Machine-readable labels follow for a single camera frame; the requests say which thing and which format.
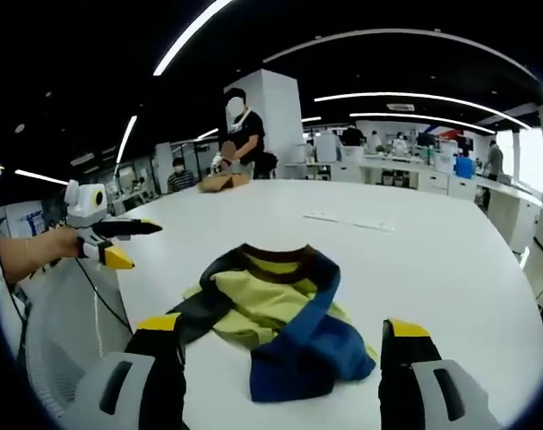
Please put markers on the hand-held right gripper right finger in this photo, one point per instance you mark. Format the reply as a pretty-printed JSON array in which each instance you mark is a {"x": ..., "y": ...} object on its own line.
[{"x": 426, "y": 394}]

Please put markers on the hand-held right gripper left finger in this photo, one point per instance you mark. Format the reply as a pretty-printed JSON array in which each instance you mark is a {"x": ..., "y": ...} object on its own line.
[{"x": 119, "y": 394}]

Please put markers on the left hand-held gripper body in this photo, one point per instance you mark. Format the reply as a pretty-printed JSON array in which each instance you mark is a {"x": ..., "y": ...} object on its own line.
[{"x": 84, "y": 203}]

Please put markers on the blue and yellow garment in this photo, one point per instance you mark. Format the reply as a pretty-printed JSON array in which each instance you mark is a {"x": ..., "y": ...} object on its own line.
[{"x": 298, "y": 331}]

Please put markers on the person's left hand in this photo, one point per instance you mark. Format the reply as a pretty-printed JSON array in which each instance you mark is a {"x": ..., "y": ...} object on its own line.
[{"x": 65, "y": 244}]

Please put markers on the short ceiling light strip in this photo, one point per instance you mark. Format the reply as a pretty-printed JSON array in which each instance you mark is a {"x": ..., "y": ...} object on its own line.
[{"x": 126, "y": 139}]

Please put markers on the white mesh chair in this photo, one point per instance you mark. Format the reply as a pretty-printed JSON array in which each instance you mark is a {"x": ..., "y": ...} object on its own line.
[{"x": 65, "y": 322}]

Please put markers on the brown cardboard item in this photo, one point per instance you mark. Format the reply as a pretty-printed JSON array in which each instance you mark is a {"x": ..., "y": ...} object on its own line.
[{"x": 222, "y": 182}]

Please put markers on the long ceiling light strip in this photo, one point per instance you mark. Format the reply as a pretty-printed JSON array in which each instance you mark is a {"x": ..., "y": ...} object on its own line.
[{"x": 188, "y": 38}]

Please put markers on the white side desk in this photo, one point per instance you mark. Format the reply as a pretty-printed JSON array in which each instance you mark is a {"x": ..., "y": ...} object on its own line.
[{"x": 511, "y": 206}]

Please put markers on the white cabinet row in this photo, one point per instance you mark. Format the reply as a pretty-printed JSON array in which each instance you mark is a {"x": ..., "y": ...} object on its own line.
[{"x": 388, "y": 172}]

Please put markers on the blue container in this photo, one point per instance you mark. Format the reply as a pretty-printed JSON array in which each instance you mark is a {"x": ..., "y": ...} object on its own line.
[{"x": 464, "y": 168}]

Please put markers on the curved ceiling light strip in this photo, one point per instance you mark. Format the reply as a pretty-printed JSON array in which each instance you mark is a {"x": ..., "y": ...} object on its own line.
[{"x": 415, "y": 99}]

